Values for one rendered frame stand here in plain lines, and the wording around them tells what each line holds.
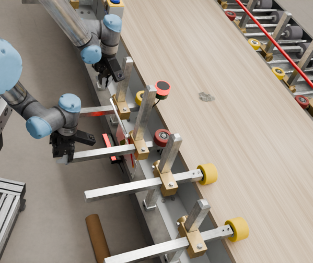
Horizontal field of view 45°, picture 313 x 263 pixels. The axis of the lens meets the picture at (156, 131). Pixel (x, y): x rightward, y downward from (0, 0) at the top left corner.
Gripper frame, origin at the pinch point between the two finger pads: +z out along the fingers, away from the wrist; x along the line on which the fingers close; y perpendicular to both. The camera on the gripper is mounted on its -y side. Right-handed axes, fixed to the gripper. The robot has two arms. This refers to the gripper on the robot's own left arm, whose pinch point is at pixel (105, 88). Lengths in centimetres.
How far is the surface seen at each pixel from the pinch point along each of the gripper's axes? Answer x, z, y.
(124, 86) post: -6.6, -2.4, -5.1
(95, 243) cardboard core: 16, 87, -31
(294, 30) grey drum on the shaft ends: -166, 8, -5
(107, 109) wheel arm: 1.6, 8.0, -5.7
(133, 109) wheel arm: -10.5, 9.2, -10.6
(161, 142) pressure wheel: -3.8, 3.1, -36.6
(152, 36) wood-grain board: -53, 3, 26
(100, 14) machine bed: -60, 25, 83
